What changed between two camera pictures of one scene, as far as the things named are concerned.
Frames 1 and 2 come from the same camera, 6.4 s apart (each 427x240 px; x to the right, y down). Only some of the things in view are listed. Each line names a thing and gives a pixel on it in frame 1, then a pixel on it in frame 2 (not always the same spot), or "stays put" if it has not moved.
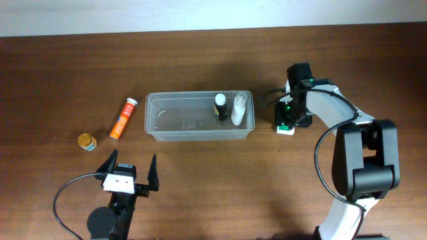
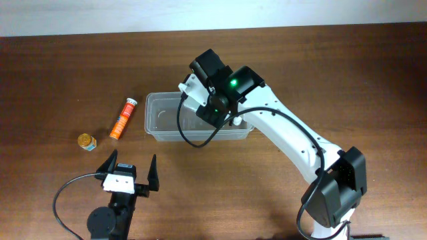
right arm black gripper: (303, 121) → (209, 115)
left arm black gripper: (142, 189) stays put
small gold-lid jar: (87, 142) stays put
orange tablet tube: (118, 129) stays put
